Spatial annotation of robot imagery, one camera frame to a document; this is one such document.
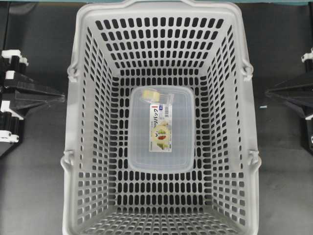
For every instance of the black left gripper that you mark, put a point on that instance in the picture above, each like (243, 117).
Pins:
(14, 107)

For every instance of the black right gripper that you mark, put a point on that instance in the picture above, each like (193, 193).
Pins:
(297, 94)

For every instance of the grey plastic shopping basket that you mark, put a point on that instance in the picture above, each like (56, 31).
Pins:
(198, 46)

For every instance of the cellophane tape in clear dispenser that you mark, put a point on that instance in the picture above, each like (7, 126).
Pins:
(153, 96)

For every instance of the clear plastic food container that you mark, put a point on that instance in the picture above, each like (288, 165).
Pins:
(161, 137)

